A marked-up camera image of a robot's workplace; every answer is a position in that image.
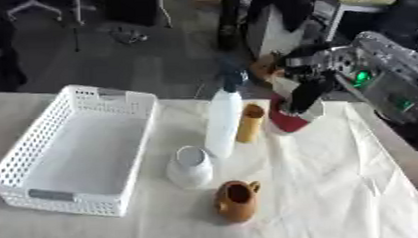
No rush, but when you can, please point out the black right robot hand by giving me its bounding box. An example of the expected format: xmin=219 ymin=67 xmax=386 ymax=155
xmin=281 ymin=43 xmax=340 ymax=115

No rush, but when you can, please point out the yellow cylindrical tube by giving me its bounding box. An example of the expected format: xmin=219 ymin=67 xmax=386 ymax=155
xmin=234 ymin=103 xmax=268 ymax=145

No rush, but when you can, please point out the white desk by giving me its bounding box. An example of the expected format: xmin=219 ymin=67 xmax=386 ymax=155
xmin=321 ymin=0 xmax=415 ymax=43

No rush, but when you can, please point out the white spray bottle black nozzle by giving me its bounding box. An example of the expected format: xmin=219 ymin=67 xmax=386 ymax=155
xmin=200 ymin=68 xmax=252 ymax=161

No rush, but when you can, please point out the brown ceramic jug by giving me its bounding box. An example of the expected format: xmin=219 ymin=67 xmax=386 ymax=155
xmin=212 ymin=179 xmax=264 ymax=224

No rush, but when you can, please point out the white squat jar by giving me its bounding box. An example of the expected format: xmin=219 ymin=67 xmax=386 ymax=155
xmin=164 ymin=143 xmax=215 ymax=191

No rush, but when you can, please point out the white perforated plastic basket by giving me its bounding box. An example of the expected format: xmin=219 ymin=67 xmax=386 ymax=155
xmin=0 ymin=80 xmax=163 ymax=222

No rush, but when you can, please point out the white chair base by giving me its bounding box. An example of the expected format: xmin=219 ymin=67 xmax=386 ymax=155
xmin=4 ymin=0 xmax=65 ymax=24

